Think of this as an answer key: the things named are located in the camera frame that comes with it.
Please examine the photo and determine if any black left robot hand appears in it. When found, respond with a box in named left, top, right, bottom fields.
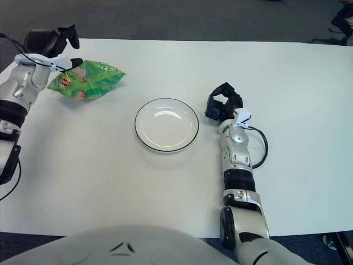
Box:
left=23, top=24, right=83, bottom=69

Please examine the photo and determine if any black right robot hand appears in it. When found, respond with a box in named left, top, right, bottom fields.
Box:
left=204, top=82, right=244, bottom=121

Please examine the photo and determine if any green snack bag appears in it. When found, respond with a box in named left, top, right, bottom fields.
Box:
left=46, top=60, right=127, bottom=102

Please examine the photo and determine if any white plate black rim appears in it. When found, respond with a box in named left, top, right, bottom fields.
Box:
left=134, top=98, right=200, bottom=152

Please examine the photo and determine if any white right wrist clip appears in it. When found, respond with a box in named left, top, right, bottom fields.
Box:
left=233, top=109, right=253, bottom=128

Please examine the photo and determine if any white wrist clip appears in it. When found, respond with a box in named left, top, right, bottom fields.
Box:
left=233, top=109, right=253, bottom=128
left=49, top=56, right=72, bottom=73

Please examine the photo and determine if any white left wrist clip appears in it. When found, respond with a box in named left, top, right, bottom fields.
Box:
left=49, top=56, right=72, bottom=73

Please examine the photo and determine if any grey robot torso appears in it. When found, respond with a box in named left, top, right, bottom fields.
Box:
left=0, top=225, right=318, bottom=265

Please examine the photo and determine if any black office chair base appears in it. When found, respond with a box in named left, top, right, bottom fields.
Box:
left=308, top=0, right=353, bottom=46

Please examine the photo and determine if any metal table foot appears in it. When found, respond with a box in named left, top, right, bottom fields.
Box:
left=322, top=231, right=353, bottom=259

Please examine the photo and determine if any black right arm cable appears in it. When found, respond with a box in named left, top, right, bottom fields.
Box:
left=248, top=126, right=269, bottom=169

